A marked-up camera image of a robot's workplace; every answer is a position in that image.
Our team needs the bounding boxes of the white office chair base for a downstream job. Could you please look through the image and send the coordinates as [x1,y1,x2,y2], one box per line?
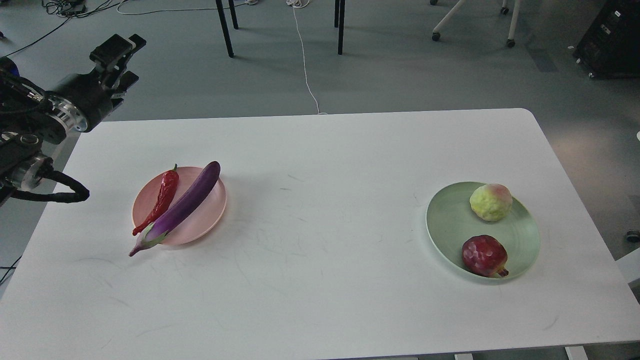
[430,0,522,49]

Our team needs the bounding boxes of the white floor cable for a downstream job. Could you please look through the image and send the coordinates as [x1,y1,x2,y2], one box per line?
[286,0,329,116]

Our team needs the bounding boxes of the green pink peach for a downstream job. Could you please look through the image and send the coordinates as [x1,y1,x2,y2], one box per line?
[469,183,514,223]

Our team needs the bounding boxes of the red pomegranate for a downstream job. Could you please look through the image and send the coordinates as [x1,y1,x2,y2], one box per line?
[461,234,509,278]

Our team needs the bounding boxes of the pink plate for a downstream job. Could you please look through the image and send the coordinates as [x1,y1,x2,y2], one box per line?
[132,166,227,246]

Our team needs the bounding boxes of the black table leg pair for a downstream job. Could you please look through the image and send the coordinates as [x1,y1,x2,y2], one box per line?
[333,0,346,55]

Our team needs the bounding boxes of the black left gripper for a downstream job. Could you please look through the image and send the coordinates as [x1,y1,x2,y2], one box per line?
[51,34,147,133]

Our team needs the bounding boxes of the purple eggplant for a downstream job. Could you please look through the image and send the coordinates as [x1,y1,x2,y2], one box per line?
[128,161,221,256]

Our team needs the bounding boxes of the black equipment cart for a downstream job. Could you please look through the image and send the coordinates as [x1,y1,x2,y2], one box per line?
[573,0,640,79]

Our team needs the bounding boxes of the red chili pepper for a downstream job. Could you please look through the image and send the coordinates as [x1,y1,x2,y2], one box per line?
[132,163,179,236]

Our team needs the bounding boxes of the green plate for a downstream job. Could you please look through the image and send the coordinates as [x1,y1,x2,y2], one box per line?
[425,181,541,284]

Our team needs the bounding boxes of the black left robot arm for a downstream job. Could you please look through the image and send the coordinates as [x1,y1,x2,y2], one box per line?
[0,34,146,203]

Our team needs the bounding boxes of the black floor cables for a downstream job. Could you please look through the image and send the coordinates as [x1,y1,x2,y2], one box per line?
[0,0,251,60]

